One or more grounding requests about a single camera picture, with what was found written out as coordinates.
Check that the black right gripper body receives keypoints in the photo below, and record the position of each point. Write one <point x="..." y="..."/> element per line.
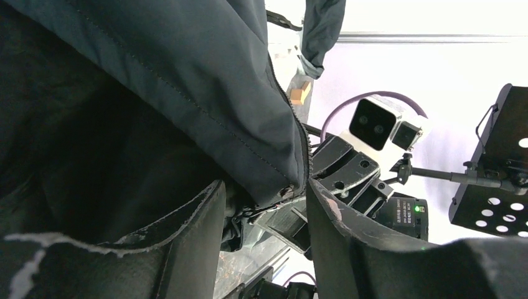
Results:
<point x="288" y="221"/>

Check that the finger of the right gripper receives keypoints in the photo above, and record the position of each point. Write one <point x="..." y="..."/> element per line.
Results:
<point x="357" y="170"/>
<point x="330" y="156"/>

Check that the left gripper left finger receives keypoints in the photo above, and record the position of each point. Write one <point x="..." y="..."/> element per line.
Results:
<point x="173" y="257"/>

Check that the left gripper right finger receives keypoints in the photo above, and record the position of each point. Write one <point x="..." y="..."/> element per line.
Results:
<point x="356" y="257"/>

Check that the grey gradient hooded jacket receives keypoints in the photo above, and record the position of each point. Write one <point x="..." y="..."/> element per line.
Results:
<point x="116" y="113"/>

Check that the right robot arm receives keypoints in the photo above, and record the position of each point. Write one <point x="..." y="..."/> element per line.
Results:
<point x="399" y="212"/>

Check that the black tripod stand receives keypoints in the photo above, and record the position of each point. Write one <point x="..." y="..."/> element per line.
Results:
<point x="453" y="175"/>

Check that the long wooden block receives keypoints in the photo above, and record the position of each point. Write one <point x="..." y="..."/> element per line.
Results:
<point x="299" y="95"/>

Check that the black perforated panel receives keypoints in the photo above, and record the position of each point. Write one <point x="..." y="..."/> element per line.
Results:
<point x="501" y="155"/>

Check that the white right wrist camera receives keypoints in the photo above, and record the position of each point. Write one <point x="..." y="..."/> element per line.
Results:
<point x="384" y="130"/>

